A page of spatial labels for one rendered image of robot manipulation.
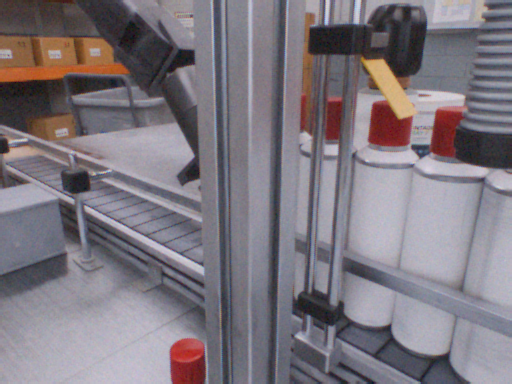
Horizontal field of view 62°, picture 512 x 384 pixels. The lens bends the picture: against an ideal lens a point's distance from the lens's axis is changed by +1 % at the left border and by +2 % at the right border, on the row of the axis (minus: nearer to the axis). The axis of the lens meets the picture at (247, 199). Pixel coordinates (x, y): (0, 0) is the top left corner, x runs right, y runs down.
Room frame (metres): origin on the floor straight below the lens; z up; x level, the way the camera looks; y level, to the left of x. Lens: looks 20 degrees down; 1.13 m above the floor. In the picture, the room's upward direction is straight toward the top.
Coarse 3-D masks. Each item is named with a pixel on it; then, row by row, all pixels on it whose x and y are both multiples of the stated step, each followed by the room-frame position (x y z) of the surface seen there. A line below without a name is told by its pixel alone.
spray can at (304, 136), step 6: (306, 96) 0.41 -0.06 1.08; (306, 102) 0.41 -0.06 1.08; (300, 114) 0.40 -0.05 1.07; (300, 120) 0.40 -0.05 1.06; (300, 126) 0.40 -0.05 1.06; (300, 132) 0.40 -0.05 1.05; (306, 132) 0.41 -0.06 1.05; (300, 138) 0.40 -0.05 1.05; (306, 138) 0.40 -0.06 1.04; (300, 144) 0.39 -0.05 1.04; (294, 258) 0.39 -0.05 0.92; (294, 264) 0.39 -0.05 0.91; (294, 270) 0.39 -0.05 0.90; (294, 276) 0.39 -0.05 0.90
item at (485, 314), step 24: (48, 144) 0.73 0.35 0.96; (96, 168) 0.61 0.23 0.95; (120, 168) 0.58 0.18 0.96; (168, 192) 0.49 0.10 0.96; (360, 264) 0.31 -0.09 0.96; (384, 264) 0.30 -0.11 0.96; (408, 288) 0.28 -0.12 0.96; (432, 288) 0.27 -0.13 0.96; (456, 312) 0.25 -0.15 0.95; (480, 312) 0.24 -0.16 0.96; (504, 312) 0.24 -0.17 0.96
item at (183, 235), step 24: (24, 168) 0.86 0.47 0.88; (48, 168) 0.86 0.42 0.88; (96, 192) 0.71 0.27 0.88; (120, 192) 0.71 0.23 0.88; (120, 216) 0.60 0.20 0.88; (144, 216) 0.60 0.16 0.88; (168, 216) 0.60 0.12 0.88; (168, 240) 0.51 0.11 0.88; (192, 240) 0.51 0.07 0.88; (336, 336) 0.32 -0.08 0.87; (360, 336) 0.32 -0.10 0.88; (384, 336) 0.32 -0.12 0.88; (384, 360) 0.29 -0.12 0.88; (408, 360) 0.29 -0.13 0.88; (432, 360) 0.29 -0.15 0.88
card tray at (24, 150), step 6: (12, 138) 1.24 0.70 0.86; (12, 150) 1.21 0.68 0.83; (18, 150) 1.21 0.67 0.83; (24, 150) 1.21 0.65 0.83; (30, 150) 1.21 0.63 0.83; (36, 150) 1.21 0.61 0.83; (6, 156) 1.14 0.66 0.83; (12, 156) 1.14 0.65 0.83; (18, 156) 1.14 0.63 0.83; (54, 156) 1.14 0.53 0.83; (66, 162) 1.08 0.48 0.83
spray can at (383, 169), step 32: (384, 128) 0.34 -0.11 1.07; (384, 160) 0.33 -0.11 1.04; (416, 160) 0.33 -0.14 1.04; (352, 192) 0.35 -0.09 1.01; (384, 192) 0.32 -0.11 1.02; (352, 224) 0.34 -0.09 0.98; (384, 224) 0.32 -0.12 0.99; (384, 256) 0.32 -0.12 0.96; (352, 288) 0.34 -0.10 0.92; (384, 288) 0.32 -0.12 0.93; (352, 320) 0.33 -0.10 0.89; (384, 320) 0.32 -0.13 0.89
